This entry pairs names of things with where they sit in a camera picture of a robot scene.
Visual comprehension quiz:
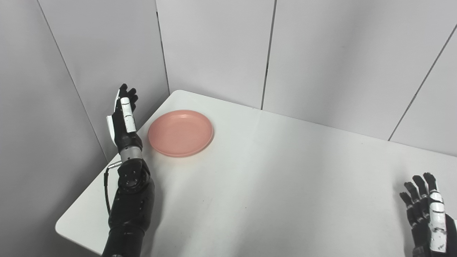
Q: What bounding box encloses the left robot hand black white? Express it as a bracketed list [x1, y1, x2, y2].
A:
[106, 84, 143, 153]

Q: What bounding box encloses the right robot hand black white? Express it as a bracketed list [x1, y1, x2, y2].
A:
[399, 172, 457, 257]

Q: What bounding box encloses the pink plate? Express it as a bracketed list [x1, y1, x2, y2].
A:
[147, 110, 214, 158]

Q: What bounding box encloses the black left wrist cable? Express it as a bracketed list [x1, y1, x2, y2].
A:
[104, 161, 122, 216]

